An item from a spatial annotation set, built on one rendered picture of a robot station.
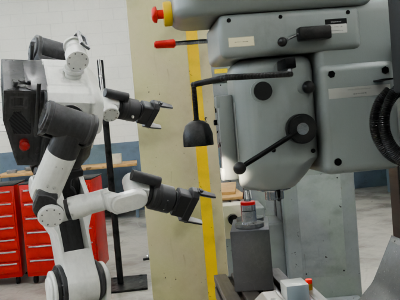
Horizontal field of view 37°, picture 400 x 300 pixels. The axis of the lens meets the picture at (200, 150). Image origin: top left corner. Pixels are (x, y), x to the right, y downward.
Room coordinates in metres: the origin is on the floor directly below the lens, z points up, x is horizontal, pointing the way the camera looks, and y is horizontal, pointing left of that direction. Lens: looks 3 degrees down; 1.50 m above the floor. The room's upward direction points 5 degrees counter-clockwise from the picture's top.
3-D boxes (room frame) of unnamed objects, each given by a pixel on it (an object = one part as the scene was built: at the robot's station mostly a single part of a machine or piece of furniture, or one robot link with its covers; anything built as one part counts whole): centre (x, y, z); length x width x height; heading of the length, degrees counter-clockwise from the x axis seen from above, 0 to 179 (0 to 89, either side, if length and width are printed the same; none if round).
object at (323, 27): (1.38, -0.26, 1.66); 0.12 x 0.04 x 0.04; 96
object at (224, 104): (1.50, -0.07, 1.45); 0.04 x 0.04 x 0.21; 6
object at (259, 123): (1.51, -0.18, 1.47); 0.21 x 0.19 x 0.32; 6
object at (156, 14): (1.48, 0.07, 1.76); 0.04 x 0.03 x 0.04; 6
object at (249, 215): (1.87, -0.14, 1.19); 0.05 x 0.05 x 0.06
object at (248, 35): (1.51, -0.22, 1.68); 0.34 x 0.24 x 0.10; 96
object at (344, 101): (1.53, -0.37, 1.47); 0.24 x 0.19 x 0.26; 6
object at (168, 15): (1.49, 0.05, 1.76); 0.06 x 0.02 x 0.06; 6
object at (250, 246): (1.92, -0.14, 1.06); 0.22 x 0.12 x 0.20; 174
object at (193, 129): (1.43, 0.00, 1.47); 0.07 x 0.07 x 0.06
